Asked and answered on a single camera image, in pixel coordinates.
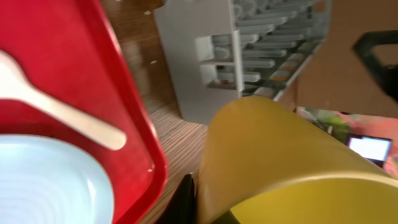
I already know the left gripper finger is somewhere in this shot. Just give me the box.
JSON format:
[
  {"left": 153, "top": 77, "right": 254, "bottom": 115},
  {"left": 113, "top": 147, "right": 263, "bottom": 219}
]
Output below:
[{"left": 155, "top": 174, "right": 196, "bottom": 224}]

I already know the yellow cup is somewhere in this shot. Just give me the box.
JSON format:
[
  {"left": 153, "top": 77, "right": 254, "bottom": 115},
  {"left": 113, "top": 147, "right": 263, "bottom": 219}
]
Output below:
[{"left": 197, "top": 96, "right": 397, "bottom": 223}]

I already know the light blue plate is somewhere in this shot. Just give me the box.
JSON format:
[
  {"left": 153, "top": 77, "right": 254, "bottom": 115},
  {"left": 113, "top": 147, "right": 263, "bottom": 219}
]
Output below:
[{"left": 1, "top": 134, "right": 114, "bottom": 224}]

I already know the white plastic spoon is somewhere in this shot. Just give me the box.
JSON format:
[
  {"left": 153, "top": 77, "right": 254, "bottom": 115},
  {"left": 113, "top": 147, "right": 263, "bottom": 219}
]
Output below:
[{"left": 1, "top": 51, "right": 127, "bottom": 151}]

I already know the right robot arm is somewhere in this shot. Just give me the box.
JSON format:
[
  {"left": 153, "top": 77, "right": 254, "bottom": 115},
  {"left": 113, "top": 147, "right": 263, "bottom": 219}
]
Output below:
[{"left": 352, "top": 30, "right": 397, "bottom": 103}]

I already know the grey dishwasher rack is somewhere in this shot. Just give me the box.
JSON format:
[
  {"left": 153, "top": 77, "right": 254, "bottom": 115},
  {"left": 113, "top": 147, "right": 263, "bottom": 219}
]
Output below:
[{"left": 154, "top": 0, "right": 332, "bottom": 124}]

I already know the red serving tray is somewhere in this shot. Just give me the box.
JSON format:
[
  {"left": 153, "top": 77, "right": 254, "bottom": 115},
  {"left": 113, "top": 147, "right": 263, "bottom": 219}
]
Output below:
[{"left": 1, "top": 0, "right": 168, "bottom": 223}]

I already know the bright computer screen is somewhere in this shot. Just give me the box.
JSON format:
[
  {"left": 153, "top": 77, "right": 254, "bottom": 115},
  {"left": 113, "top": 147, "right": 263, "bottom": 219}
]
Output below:
[{"left": 346, "top": 134, "right": 392, "bottom": 167}]

